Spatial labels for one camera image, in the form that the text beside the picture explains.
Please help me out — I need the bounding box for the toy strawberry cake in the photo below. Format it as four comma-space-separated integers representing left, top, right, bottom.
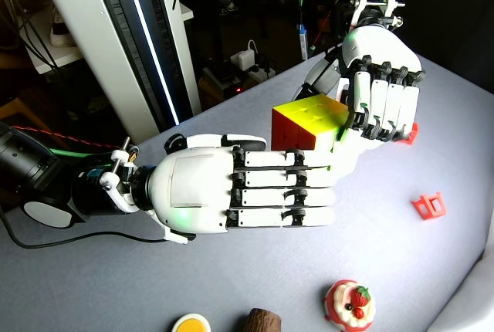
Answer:
323, 279, 377, 332

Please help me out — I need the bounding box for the red cable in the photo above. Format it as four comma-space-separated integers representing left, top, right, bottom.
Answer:
11, 124, 121, 151

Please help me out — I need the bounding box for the white power strip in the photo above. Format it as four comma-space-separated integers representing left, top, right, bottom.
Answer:
246, 64, 277, 83

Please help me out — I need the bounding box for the grey table cloth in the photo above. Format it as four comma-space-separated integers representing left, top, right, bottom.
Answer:
0, 52, 494, 332

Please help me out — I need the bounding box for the yellow disc with white rim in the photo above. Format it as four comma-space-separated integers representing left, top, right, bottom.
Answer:
171, 313, 211, 332

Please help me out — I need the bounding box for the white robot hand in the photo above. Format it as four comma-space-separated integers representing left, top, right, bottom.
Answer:
146, 133, 360, 246
293, 25, 428, 144

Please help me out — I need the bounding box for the red plastic toy stool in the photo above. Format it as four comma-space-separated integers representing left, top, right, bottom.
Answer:
411, 191, 448, 220
393, 122, 420, 146

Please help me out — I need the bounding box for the brown toy log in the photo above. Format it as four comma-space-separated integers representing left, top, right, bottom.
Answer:
242, 307, 282, 332

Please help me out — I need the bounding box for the white power adapter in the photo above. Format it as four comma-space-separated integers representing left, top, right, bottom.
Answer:
230, 40, 260, 71

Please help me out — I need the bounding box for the Rubik's cube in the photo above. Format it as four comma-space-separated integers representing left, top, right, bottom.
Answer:
271, 93, 350, 154

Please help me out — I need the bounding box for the white column with black slot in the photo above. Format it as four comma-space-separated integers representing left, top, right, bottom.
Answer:
32, 0, 202, 144

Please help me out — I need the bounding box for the black camera cable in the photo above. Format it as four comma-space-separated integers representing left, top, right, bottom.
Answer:
0, 208, 167, 250

